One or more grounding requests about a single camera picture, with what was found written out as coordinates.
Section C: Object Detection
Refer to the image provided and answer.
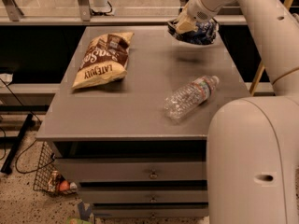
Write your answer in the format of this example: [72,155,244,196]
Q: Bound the grey drawer cabinet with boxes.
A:
[36,26,249,210]

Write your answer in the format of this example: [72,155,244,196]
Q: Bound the white paper at left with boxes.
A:
[0,73,13,87]

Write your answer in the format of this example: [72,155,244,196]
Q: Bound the bottom grey drawer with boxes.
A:
[93,205,208,218]

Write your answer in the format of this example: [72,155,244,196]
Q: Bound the black wire basket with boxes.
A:
[33,143,55,193]

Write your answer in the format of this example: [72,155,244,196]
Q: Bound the brown Late July chip bag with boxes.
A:
[72,32,134,90]

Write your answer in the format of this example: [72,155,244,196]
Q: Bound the top grey drawer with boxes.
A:
[55,159,206,182]

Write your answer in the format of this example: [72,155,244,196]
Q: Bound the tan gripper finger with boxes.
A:
[175,12,196,34]

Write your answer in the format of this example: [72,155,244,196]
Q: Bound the middle grey drawer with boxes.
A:
[78,187,208,203]

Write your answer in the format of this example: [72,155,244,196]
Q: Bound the grey drawer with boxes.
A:
[55,159,206,182]
[93,205,208,218]
[78,187,208,203]

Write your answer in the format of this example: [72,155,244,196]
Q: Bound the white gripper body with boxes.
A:
[181,0,216,22]

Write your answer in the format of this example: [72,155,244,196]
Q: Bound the wooden yellow ladder frame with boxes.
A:
[249,0,293,95]

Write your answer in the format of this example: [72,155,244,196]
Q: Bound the clear plastic water bottle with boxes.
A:
[164,76,220,120]

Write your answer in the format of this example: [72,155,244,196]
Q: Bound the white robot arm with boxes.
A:
[183,0,299,224]

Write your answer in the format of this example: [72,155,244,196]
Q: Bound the black metal bar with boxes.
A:
[1,114,33,175]

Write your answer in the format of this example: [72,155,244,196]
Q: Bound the snack items in basket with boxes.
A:
[47,170,77,194]

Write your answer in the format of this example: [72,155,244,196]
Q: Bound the metal window railing frame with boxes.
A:
[0,0,247,26]

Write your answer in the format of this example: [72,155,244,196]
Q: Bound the blue chip bag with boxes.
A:
[167,19,219,46]

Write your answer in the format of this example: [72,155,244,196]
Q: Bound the black floor cable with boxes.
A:
[0,77,56,175]

